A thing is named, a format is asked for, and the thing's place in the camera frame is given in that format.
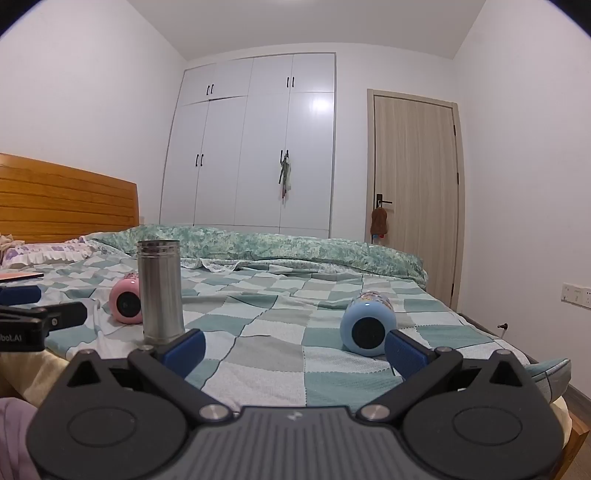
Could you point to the white wall socket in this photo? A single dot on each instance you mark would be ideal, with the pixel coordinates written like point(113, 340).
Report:
point(576, 295)

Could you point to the teal bed sheet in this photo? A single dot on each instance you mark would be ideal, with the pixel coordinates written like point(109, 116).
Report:
point(551, 376)

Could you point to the black plug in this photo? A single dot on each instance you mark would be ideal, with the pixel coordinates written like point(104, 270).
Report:
point(502, 327)

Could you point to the beige cloth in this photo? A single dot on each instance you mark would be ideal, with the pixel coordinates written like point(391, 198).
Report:
point(5, 242)

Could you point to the wooden bed frame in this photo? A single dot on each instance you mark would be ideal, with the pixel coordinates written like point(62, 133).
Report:
point(579, 438)

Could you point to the wooden bed headboard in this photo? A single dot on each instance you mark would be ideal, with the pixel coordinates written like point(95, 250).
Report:
point(64, 203)

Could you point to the checkered blanket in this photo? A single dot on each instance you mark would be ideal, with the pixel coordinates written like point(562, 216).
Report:
point(277, 323)

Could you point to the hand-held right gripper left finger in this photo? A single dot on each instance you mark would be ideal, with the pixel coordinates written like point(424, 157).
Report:
point(184, 351)

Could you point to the white wardrobe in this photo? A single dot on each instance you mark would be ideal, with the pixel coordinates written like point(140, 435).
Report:
point(249, 152)

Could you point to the brown plush hanging toy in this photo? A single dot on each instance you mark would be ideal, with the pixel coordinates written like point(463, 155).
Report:
point(379, 224)

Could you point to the flat reddish book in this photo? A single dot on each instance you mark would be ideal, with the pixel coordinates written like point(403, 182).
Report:
point(18, 276)

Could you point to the purple floral pillow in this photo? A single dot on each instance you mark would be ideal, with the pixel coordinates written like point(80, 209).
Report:
point(51, 253)

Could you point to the pink clothing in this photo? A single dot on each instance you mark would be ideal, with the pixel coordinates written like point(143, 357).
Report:
point(14, 438)

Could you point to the cream mattress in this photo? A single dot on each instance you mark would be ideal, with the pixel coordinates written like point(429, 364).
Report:
point(27, 374)

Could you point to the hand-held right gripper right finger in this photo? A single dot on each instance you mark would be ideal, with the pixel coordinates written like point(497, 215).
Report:
point(406, 353)

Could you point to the green floral quilt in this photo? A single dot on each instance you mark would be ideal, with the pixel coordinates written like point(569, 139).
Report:
point(277, 247)

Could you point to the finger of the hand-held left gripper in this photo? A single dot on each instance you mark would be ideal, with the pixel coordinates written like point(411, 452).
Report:
point(69, 314)
point(18, 295)

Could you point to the stainless steel cup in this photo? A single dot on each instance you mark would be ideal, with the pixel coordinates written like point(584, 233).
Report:
point(159, 295)

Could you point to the light wooden door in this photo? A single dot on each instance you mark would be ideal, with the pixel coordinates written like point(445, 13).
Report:
point(415, 194)

